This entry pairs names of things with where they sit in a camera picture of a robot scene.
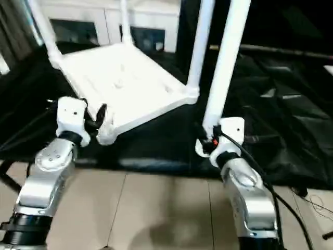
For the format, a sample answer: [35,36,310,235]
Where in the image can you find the white plastic table top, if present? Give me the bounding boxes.
[50,46,200,146]

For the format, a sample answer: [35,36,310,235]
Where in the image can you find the white glass-door cabinet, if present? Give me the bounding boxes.
[39,0,182,53]

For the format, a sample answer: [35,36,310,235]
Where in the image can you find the grey curtain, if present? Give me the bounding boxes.
[0,0,37,76]

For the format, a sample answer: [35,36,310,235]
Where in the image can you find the long black rod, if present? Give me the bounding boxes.
[210,44,333,59]

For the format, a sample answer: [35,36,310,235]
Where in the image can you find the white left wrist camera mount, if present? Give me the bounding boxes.
[56,96,91,148]

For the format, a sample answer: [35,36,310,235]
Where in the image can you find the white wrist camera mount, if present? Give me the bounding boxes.
[209,117,245,167]
[56,96,91,148]

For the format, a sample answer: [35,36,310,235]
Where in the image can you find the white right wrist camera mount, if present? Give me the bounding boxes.
[209,117,245,167]

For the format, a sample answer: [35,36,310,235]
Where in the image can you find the black right camera cable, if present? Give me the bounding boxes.
[218,132,314,250]

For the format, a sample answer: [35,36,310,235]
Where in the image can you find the black metal table frame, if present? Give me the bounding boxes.
[0,161,21,193]

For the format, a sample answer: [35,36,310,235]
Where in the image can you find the tangled black floor cables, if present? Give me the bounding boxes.
[291,186,333,219]

